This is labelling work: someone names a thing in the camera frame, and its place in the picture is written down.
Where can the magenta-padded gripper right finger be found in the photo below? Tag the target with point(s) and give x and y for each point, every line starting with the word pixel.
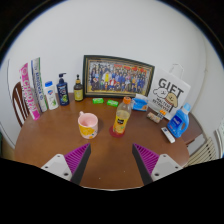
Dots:
pixel 165 165

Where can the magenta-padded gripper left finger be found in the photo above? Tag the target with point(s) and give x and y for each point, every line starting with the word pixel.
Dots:
pixel 58 165

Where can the orange-capped juice bottle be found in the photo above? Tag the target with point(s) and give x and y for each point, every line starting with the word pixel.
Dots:
pixel 121 120

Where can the white remote control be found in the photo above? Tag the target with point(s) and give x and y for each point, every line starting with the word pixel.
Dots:
pixel 168 135

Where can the white radiator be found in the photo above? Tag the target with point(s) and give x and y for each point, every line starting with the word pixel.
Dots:
pixel 201 153

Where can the blue detergent bottle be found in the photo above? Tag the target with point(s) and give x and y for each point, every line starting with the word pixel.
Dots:
pixel 178 123

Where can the pink and yellow mug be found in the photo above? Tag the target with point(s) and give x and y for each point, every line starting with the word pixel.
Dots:
pixel 88 128

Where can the orange-tipped white stick pack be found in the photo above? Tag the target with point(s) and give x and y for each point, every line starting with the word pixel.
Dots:
pixel 162 112

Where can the flat round red coaster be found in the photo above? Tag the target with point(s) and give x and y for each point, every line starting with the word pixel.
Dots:
pixel 111 132

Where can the blue tissue pack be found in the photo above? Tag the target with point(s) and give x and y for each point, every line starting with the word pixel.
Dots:
pixel 140 104

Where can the white shampoo bottle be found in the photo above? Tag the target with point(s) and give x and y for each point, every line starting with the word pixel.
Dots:
pixel 51 98

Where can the dark blue pump bottle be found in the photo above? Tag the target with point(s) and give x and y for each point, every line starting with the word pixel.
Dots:
pixel 62 93

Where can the brown wooden chair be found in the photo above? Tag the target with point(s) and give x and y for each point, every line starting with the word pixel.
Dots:
pixel 20 103

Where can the brown pump bottle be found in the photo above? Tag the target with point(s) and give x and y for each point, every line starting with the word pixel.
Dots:
pixel 78 93

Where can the white paper gift bag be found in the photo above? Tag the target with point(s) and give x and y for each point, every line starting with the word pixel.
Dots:
pixel 170 90

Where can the pink and white long box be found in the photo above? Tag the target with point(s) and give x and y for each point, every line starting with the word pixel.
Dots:
pixel 29 93

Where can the white and green long box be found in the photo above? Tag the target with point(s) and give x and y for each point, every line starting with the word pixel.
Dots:
pixel 39 85

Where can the framed group photo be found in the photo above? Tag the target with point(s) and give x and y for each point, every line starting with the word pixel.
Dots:
pixel 116 76

